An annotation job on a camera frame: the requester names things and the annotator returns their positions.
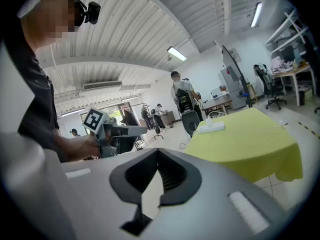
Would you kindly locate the table with green cloth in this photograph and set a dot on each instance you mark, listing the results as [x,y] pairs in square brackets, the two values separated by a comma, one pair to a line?
[250,146]

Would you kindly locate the office chair with draped jacket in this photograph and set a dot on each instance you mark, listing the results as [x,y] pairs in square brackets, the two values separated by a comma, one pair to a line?
[270,84]

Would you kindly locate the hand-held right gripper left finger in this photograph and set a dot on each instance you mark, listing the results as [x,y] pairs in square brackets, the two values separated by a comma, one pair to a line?
[82,201]

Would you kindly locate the person's head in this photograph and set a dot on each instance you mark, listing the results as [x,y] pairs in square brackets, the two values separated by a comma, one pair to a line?
[47,16]

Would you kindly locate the wooden desk with white legs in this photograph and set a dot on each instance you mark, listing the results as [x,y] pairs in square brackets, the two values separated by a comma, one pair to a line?
[292,71]

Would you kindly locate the black clothes rack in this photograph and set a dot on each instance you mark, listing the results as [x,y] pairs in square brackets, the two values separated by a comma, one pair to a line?
[155,124]

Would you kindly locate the ceiling air conditioner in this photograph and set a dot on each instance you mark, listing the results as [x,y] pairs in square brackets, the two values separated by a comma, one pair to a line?
[102,85]

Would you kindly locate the grey refrigerator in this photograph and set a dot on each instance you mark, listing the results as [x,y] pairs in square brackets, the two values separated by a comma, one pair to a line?
[236,94]

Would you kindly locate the white shelf frame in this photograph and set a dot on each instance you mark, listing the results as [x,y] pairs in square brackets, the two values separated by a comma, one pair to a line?
[287,26]

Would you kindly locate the white cabinet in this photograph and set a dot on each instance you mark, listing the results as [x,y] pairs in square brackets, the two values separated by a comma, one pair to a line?
[220,92]

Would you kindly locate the person's left forearm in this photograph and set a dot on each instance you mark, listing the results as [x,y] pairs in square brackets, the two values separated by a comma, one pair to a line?
[72,147]

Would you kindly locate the monitor on wheeled stand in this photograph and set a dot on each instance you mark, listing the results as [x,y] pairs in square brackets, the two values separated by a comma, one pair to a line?
[231,66]

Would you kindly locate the white power strip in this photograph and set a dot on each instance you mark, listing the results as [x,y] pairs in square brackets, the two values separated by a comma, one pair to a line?
[212,128]

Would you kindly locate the person's dark shirt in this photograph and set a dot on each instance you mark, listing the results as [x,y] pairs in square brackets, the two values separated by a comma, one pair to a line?
[35,96]

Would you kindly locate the person's left hand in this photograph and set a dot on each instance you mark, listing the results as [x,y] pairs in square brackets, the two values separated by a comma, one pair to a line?
[92,144]

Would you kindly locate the ceiling tube light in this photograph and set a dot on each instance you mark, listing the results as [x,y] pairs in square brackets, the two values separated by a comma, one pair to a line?
[129,98]
[73,112]
[177,53]
[256,14]

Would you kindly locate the black and white seat shell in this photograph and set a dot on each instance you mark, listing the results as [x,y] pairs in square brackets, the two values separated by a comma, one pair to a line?
[190,122]

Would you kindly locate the dark hanging garments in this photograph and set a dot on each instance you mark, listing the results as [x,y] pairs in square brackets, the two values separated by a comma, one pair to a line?
[128,117]

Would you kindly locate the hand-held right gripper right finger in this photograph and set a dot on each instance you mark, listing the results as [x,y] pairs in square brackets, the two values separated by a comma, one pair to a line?
[212,209]

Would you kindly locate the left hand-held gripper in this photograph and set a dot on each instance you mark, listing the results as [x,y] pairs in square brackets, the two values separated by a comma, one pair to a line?
[96,120]

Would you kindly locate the black head-mounted camera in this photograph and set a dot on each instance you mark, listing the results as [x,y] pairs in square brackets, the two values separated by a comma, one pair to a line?
[92,12]

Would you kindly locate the wooden table with black legs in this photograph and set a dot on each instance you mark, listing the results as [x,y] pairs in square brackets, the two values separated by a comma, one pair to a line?
[216,104]

